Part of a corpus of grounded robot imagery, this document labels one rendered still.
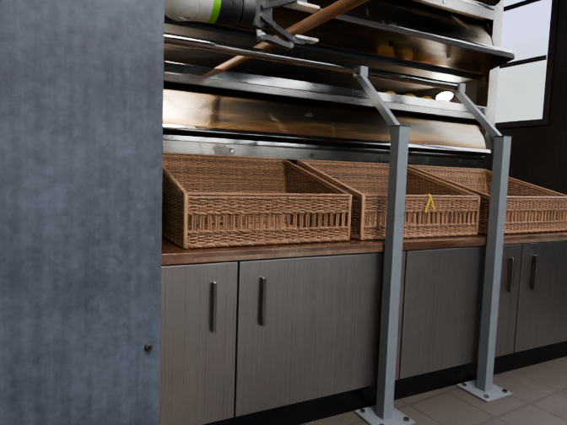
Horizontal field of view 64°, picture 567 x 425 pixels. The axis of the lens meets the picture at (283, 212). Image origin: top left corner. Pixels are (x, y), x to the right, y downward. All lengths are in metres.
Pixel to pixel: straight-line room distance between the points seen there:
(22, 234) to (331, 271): 1.05
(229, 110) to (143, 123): 1.34
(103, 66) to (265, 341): 1.01
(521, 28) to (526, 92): 0.52
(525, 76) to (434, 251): 2.77
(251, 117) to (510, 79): 2.87
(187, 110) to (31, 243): 1.33
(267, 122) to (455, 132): 1.07
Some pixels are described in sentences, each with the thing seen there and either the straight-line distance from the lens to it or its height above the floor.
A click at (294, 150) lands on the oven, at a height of 0.89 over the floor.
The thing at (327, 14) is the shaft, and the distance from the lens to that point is 1.22.
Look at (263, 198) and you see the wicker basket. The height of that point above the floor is 0.72.
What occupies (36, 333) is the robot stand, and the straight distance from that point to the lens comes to 0.50.
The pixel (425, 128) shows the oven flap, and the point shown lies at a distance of 2.38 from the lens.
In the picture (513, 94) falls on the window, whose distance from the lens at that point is 4.27.
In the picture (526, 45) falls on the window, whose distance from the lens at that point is 4.32.
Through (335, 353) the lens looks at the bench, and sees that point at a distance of 1.50.
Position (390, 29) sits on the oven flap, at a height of 1.40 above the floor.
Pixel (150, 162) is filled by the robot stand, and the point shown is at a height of 0.80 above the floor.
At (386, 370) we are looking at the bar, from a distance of 1.57.
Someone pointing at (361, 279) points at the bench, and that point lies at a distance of 1.48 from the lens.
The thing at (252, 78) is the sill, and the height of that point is 1.16.
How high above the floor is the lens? 0.79
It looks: 5 degrees down
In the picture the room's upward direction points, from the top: 2 degrees clockwise
